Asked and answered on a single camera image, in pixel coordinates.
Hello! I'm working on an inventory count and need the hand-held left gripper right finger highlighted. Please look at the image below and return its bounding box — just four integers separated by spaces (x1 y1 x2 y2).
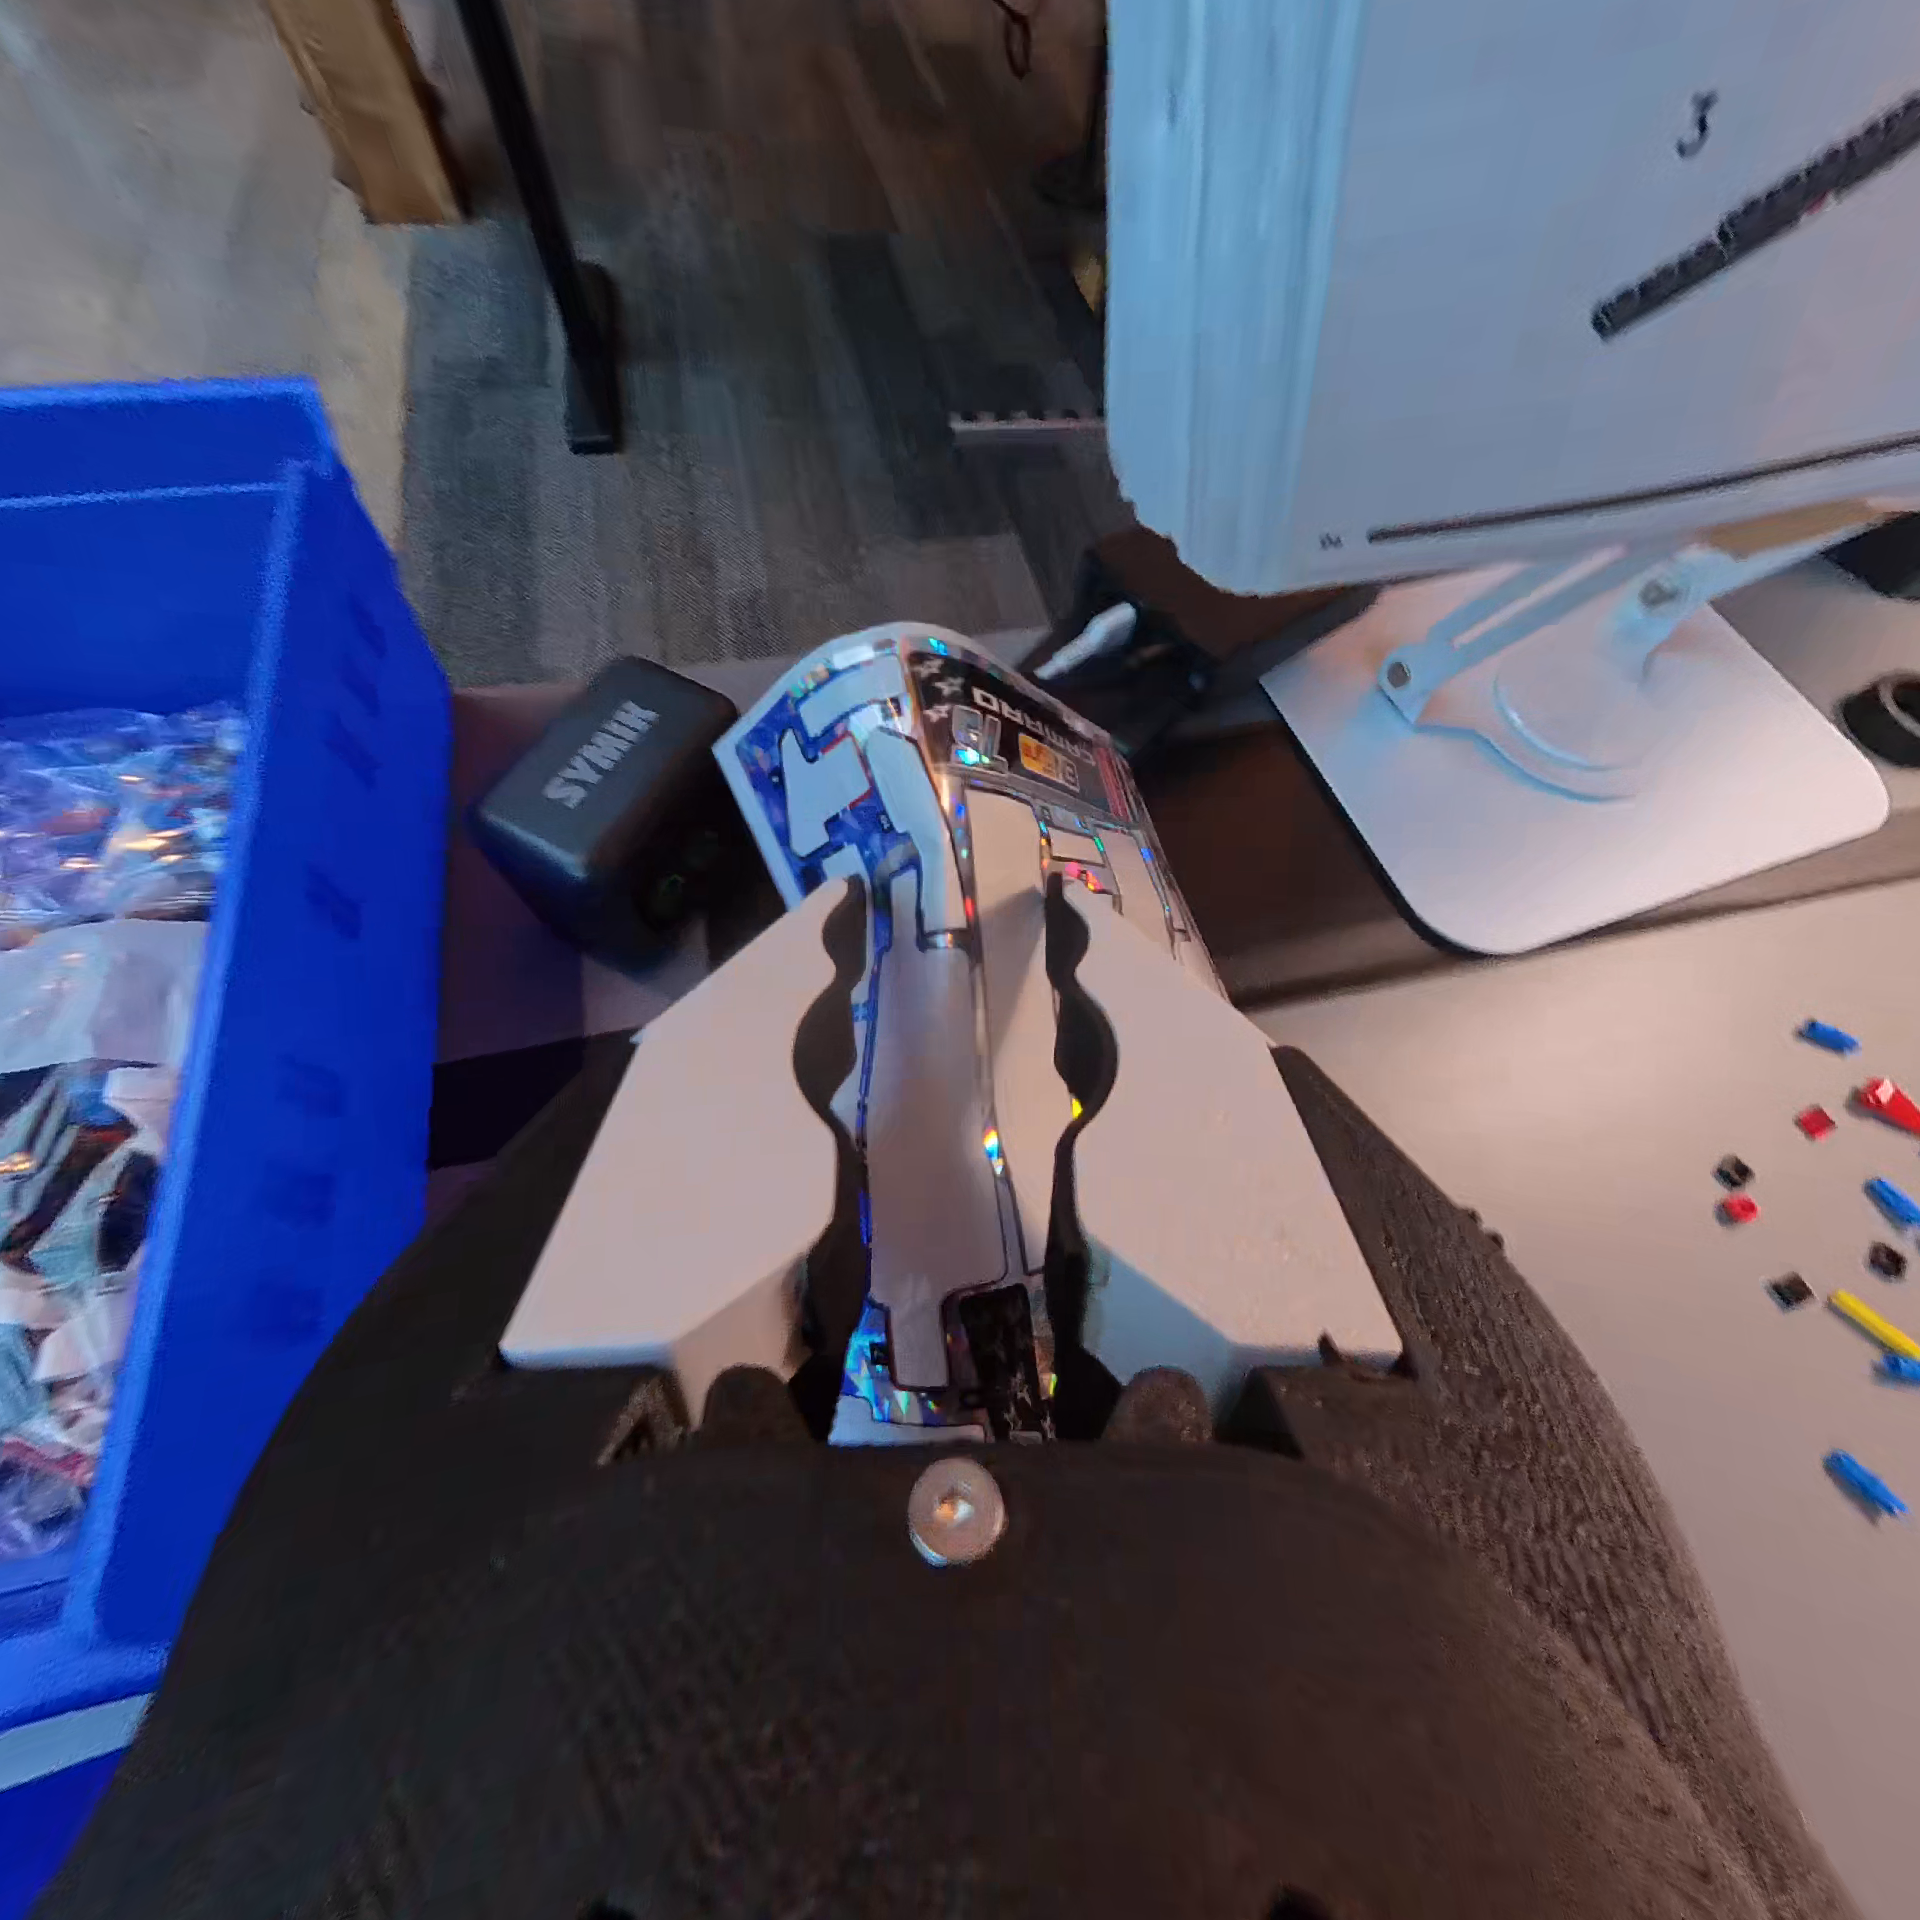
1040 869 1408 1399

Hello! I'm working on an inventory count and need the pile of clear parts bags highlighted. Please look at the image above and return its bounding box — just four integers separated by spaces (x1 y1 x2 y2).
0 705 246 1569

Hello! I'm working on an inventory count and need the black rubber lego tire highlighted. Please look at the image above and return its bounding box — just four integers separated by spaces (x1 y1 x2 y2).
1834 667 1920 763

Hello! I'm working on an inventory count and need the white cable plug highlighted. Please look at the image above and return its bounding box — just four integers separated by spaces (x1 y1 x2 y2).
1038 602 1141 687

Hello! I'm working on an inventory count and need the wooden table leg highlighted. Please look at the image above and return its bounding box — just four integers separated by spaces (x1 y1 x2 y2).
262 0 459 228

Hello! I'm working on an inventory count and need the black metal table leg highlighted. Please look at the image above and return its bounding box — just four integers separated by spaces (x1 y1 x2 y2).
450 0 622 454

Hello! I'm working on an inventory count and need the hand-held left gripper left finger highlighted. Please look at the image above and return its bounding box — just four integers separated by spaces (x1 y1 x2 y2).
496 881 874 1414

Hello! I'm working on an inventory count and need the shiny sticker sheet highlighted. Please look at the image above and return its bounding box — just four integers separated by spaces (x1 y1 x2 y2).
711 624 1235 1453

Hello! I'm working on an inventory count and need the blue plastic bin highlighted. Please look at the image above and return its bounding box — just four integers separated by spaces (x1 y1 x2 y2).
0 376 453 1920

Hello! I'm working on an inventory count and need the black device with green display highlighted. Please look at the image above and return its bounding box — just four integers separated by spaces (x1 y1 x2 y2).
470 656 740 969

